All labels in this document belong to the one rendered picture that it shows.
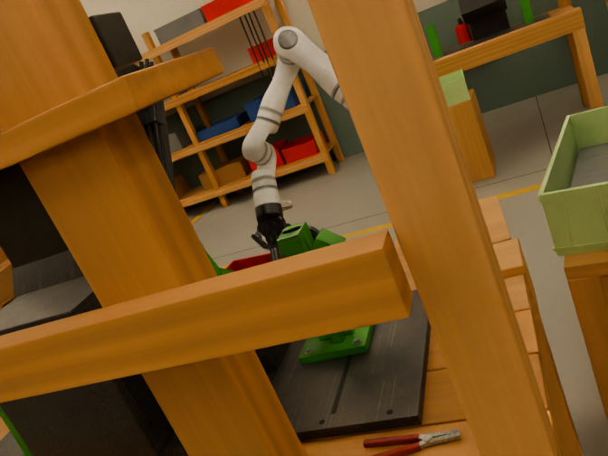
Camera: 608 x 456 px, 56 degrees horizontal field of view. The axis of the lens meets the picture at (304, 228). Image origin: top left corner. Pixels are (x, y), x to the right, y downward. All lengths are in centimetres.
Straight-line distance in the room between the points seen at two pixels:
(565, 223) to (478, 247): 84
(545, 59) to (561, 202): 518
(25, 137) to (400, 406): 69
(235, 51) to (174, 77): 642
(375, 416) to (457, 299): 38
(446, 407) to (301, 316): 41
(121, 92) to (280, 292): 28
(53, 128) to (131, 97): 11
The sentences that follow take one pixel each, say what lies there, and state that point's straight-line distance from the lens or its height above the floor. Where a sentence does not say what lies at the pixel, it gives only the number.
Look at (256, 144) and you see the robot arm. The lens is 161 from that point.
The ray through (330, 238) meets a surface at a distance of 113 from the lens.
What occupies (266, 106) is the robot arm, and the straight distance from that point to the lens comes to 164.
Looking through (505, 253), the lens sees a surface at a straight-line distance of 136.
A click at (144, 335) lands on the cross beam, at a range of 78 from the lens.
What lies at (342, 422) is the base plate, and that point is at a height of 90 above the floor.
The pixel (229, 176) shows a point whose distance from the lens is 704.
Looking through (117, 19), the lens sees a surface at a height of 162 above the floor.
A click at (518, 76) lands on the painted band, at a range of 661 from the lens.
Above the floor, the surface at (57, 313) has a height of 124.
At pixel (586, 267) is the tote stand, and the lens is 148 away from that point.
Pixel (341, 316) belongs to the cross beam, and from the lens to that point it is 66.
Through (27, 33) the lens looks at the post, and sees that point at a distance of 77.
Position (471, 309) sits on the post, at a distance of 70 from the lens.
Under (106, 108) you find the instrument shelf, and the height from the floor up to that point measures 152.
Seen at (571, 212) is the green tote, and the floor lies 90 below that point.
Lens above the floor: 150
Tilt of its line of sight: 17 degrees down
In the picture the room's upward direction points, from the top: 23 degrees counter-clockwise
